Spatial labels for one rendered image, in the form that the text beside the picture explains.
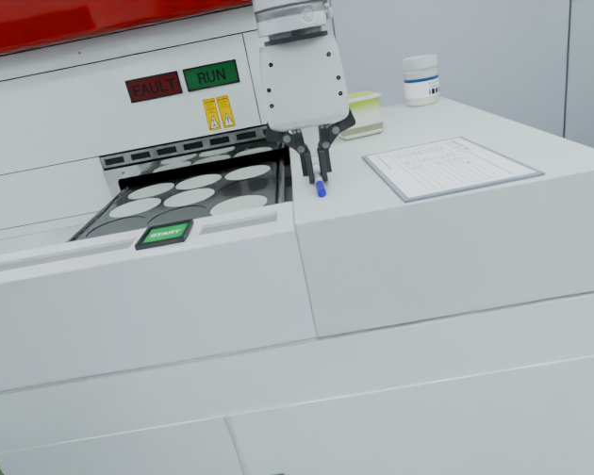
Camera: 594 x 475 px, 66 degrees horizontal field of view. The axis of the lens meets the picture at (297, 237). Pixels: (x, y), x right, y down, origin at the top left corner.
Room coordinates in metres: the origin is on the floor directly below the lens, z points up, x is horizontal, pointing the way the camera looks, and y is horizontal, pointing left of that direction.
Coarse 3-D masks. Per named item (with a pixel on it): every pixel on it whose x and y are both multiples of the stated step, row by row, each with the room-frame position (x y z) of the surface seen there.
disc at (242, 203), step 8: (232, 200) 0.78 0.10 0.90; (240, 200) 0.77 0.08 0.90; (248, 200) 0.77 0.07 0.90; (256, 200) 0.76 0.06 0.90; (264, 200) 0.75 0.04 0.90; (216, 208) 0.75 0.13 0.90; (224, 208) 0.74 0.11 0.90; (232, 208) 0.74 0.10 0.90; (240, 208) 0.73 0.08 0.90; (248, 208) 0.72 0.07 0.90
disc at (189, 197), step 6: (186, 192) 0.90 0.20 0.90; (192, 192) 0.89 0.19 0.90; (198, 192) 0.88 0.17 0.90; (204, 192) 0.87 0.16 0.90; (210, 192) 0.86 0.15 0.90; (174, 198) 0.87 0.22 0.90; (180, 198) 0.86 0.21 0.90; (186, 198) 0.86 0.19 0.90; (192, 198) 0.85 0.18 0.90; (198, 198) 0.84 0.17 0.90; (204, 198) 0.83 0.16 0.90; (168, 204) 0.84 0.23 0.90; (174, 204) 0.83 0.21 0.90; (180, 204) 0.83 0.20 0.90; (186, 204) 0.82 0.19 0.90
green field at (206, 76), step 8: (224, 64) 1.07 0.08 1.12; (232, 64) 1.07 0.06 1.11; (192, 72) 1.07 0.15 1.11; (200, 72) 1.07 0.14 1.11; (208, 72) 1.07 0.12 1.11; (216, 72) 1.07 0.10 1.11; (224, 72) 1.07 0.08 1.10; (232, 72) 1.07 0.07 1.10; (192, 80) 1.07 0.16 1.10; (200, 80) 1.07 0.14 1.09; (208, 80) 1.07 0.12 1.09; (216, 80) 1.07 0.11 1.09; (224, 80) 1.07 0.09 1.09; (232, 80) 1.07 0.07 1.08; (192, 88) 1.07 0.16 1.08
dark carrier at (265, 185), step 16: (192, 176) 1.02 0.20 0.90; (224, 176) 0.97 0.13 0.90; (256, 176) 0.91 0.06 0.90; (272, 176) 0.89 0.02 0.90; (128, 192) 0.99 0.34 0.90; (176, 192) 0.91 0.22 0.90; (224, 192) 0.84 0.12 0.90; (240, 192) 0.82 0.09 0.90; (256, 192) 0.80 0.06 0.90; (272, 192) 0.78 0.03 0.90; (112, 208) 0.89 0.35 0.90; (160, 208) 0.82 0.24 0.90; (176, 208) 0.80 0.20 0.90; (192, 208) 0.78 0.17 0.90; (208, 208) 0.76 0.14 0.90; (96, 224) 0.80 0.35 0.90; (112, 224) 0.78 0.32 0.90; (128, 224) 0.76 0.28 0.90; (144, 224) 0.74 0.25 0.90
